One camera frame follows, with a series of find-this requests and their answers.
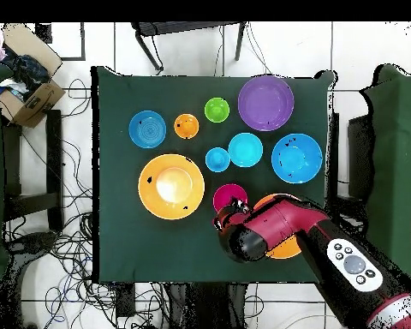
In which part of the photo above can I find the black equipment case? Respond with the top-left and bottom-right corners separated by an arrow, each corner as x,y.
347,114 -> 376,201

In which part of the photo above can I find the small magenta bowl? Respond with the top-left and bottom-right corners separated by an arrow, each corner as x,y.
212,183 -> 249,213

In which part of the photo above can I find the large purple bowl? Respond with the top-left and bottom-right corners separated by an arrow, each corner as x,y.
237,75 -> 295,132

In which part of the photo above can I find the black pedestal foot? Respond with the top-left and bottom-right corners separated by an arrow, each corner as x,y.
4,230 -> 59,256

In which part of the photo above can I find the small cyan bowl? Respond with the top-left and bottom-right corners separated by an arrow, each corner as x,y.
227,132 -> 264,169

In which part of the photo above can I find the blue cup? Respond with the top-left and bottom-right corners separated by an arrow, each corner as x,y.
205,147 -> 231,173

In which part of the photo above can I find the black bench frame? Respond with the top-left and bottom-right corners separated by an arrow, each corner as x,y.
1,109 -> 65,232

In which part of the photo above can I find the dark blue cloth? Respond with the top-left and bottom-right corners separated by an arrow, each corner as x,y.
1,47 -> 51,93

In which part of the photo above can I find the tangle of black cables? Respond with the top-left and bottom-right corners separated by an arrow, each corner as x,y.
6,77 -> 165,329

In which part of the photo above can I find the black metal chair frame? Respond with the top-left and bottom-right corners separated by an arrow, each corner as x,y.
130,21 -> 247,72

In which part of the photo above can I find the large blue bowl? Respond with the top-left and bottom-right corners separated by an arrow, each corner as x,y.
271,133 -> 324,185

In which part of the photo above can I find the cardboard box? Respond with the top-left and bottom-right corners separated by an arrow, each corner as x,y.
0,22 -> 67,129

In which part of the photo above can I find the large orange bowl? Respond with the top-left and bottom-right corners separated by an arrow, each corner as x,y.
137,153 -> 206,221
252,193 -> 304,260

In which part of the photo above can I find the orange cup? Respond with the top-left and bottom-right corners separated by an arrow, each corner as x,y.
173,113 -> 200,141

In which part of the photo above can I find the blue ribbed-bottom bowl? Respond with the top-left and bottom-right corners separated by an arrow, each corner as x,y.
128,110 -> 168,149

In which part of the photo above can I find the dark green tablecloth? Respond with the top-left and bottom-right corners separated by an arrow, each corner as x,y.
90,65 -> 338,285

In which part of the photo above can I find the black square floor frame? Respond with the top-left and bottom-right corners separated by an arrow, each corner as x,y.
34,21 -> 86,62

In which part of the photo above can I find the green cup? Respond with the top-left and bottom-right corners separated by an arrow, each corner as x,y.
204,97 -> 231,123

